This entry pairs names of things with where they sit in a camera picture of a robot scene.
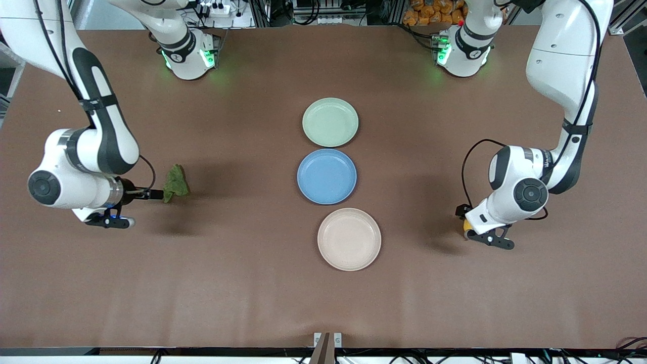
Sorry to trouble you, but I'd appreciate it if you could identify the green lettuce leaf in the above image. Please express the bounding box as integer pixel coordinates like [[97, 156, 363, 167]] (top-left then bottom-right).
[[161, 163, 190, 204]]

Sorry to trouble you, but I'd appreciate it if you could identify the beige plate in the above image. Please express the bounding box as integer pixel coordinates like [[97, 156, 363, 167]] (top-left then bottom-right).
[[317, 208, 382, 272]]

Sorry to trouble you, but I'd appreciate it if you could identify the blue plate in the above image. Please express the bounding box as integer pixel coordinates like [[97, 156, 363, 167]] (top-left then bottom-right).
[[297, 149, 357, 205]]

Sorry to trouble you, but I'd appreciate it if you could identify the pale green plate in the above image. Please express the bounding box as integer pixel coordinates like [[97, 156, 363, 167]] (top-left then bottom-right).
[[302, 98, 359, 148]]

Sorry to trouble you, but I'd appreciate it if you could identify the white power strip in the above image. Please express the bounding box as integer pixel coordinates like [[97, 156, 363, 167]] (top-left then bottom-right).
[[199, 2, 239, 17]]

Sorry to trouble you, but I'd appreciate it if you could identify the bag of orange fruits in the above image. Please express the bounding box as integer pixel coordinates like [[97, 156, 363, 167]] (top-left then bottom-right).
[[403, 0, 468, 27]]

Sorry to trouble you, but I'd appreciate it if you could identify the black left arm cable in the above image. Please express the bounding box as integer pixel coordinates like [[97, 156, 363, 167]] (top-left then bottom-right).
[[460, 0, 602, 209]]

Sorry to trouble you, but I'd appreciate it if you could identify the metal table edge bracket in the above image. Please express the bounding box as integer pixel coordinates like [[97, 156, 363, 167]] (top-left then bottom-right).
[[309, 332, 343, 364]]

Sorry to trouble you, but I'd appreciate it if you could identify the aluminium frame profile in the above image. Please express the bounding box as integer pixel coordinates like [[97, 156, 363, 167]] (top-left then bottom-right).
[[609, 0, 647, 36]]

